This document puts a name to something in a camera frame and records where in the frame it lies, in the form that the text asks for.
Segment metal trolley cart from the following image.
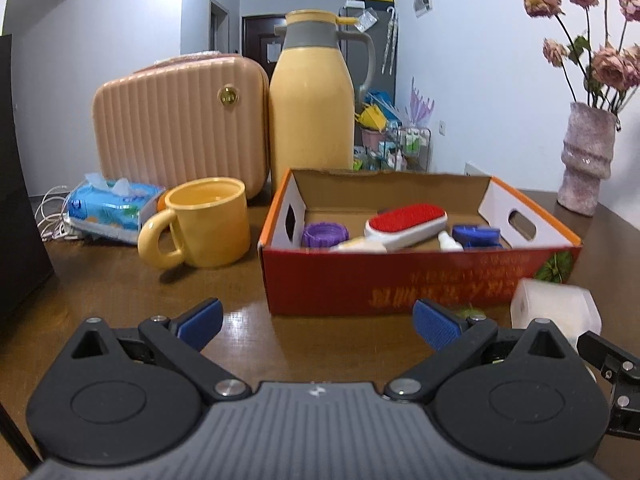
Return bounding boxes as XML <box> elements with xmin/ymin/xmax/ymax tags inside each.
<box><xmin>392</xmin><ymin>127</ymin><xmax>432</xmax><ymax>172</ymax></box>

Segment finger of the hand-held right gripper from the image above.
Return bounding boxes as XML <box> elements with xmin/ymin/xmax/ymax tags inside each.
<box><xmin>576</xmin><ymin>331</ymin><xmax>640</xmax><ymax>437</ymax></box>

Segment grey interior door frame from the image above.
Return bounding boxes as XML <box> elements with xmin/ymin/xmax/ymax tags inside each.
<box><xmin>209</xmin><ymin>0</ymin><xmax>231</xmax><ymax>53</ymax></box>

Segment orange cardboard box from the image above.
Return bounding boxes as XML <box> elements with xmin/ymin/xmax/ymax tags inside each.
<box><xmin>257</xmin><ymin>167</ymin><xmax>583</xmax><ymax>317</ymax></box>

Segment cream charger plug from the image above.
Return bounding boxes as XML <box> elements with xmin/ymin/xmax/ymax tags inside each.
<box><xmin>330</xmin><ymin>237</ymin><xmax>388</xmax><ymax>253</ymax></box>

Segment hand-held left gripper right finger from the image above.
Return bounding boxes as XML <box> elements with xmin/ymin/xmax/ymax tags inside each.
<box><xmin>383</xmin><ymin>298</ymin><xmax>584</xmax><ymax>404</ymax></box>

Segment blue ribbed bottle cap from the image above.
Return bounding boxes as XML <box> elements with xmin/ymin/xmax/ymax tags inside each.
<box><xmin>452</xmin><ymin>224</ymin><xmax>502</xmax><ymax>245</ymax></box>

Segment peach ribbed suitcase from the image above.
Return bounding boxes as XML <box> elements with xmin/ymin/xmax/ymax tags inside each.
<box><xmin>91</xmin><ymin>52</ymin><xmax>271</xmax><ymax>206</ymax></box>

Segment yellow thermos jug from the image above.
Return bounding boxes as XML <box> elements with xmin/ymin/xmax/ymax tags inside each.
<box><xmin>269</xmin><ymin>9</ymin><xmax>376</xmax><ymax>193</ymax></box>

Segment purple ribbed cap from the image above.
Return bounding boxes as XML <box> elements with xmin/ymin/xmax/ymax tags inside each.
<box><xmin>301</xmin><ymin>221</ymin><xmax>350</xmax><ymax>250</ymax></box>

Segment dark entrance door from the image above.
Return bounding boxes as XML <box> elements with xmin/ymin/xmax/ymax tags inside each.
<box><xmin>242</xmin><ymin>14</ymin><xmax>288</xmax><ymax>81</ymax></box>

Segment white cables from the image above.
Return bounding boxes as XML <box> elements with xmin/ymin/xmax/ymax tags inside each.
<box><xmin>34</xmin><ymin>185</ymin><xmax>81</xmax><ymax>242</ymax></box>

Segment white small dropper bottle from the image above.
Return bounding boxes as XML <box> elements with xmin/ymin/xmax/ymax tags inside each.
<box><xmin>437</xmin><ymin>230</ymin><xmax>465</xmax><ymax>252</ymax></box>

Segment pink textured vase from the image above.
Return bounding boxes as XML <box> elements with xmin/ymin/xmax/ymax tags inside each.
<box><xmin>556</xmin><ymin>101</ymin><xmax>618</xmax><ymax>217</ymax></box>

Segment yellow bag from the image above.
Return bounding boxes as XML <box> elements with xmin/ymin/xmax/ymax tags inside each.
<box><xmin>356</xmin><ymin>104</ymin><xmax>388</xmax><ymax>128</ymax></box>

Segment blue tissue pack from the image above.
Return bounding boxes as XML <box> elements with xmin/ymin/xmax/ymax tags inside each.
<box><xmin>64</xmin><ymin>172</ymin><xmax>167</xmax><ymax>246</ymax></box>

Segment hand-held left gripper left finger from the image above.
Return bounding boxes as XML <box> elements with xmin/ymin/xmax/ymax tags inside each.
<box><xmin>56</xmin><ymin>297</ymin><xmax>253</xmax><ymax>404</ymax></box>

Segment blue bag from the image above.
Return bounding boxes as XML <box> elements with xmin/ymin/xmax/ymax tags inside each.
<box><xmin>367</xmin><ymin>91</ymin><xmax>401</xmax><ymax>121</ymax></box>

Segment black paper bag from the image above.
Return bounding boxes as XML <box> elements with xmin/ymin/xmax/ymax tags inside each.
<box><xmin>0</xmin><ymin>34</ymin><xmax>56</xmax><ymax>328</ymax></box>

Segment dried pink roses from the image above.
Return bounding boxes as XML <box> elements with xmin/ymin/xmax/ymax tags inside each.
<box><xmin>517</xmin><ymin>0</ymin><xmax>640</xmax><ymax>116</ymax></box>

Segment yellow mug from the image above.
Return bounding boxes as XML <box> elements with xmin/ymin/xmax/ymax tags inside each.
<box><xmin>137</xmin><ymin>176</ymin><xmax>252</xmax><ymax>269</ymax></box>

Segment hanging folded umbrella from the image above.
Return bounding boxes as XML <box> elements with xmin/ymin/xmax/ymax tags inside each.
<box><xmin>382</xmin><ymin>7</ymin><xmax>400</xmax><ymax>76</ymax></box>

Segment white translucent plastic box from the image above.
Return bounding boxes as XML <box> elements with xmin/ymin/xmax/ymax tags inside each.
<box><xmin>510</xmin><ymin>278</ymin><xmax>602</xmax><ymax>356</ymax></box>

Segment red and white lint brush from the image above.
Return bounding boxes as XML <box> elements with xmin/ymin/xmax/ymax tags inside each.
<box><xmin>364</xmin><ymin>203</ymin><xmax>449</xmax><ymax>251</ymax></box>

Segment grey fridge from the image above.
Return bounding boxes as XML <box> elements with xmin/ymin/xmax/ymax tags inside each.
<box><xmin>339</xmin><ymin>4</ymin><xmax>398</xmax><ymax>106</ymax></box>

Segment purple wall decoration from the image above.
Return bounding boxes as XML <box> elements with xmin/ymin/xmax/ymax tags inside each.
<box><xmin>409</xmin><ymin>77</ymin><xmax>437</xmax><ymax>128</ymax></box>

